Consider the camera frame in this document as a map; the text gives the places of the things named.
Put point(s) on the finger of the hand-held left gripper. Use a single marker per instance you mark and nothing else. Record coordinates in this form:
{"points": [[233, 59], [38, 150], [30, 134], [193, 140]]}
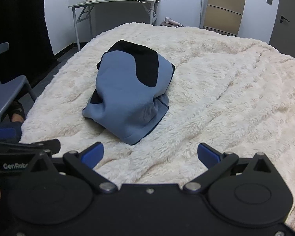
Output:
{"points": [[27, 148], [5, 134]]}

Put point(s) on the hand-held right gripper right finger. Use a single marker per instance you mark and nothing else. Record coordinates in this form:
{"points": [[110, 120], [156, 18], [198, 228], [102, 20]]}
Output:
{"points": [[207, 154]]}

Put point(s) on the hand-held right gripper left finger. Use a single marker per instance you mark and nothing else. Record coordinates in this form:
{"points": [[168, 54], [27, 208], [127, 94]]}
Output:
{"points": [[96, 152]]}

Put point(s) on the blue and black sweatshirt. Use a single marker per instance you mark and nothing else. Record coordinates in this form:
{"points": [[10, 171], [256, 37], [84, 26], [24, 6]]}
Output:
{"points": [[123, 91]]}

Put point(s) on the person's sandaled foot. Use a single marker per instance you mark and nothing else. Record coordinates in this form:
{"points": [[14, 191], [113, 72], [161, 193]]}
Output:
{"points": [[16, 111]]}

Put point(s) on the blue-grey plastic chair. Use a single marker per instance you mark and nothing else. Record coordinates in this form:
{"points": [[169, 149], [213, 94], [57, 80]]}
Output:
{"points": [[9, 86]]}

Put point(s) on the cream fluffy blanket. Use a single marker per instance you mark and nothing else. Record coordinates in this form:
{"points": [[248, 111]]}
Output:
{"points": [[223, 91]]}

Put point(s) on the black curtain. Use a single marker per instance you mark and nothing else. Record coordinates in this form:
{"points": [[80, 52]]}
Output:
{"points": [[19, 17]]}

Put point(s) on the pink handheld appliance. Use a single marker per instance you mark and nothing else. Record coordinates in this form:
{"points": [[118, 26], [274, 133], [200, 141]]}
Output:
{"points": [[170, 21]]}

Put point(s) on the tan two-door cabinet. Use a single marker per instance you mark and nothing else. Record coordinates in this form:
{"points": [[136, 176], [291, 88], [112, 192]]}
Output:
{"points": [[223, 12]]}

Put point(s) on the grey door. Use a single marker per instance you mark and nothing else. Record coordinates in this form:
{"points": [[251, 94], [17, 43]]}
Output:
{"points": [[290, 36]]}

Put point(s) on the grey folding table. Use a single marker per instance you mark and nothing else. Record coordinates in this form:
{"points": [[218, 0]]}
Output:
{"points": [[108, 1]]}

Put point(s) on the dark wall switch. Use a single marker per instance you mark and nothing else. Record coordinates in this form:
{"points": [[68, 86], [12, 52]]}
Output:
{"points": [[269, 1]]}

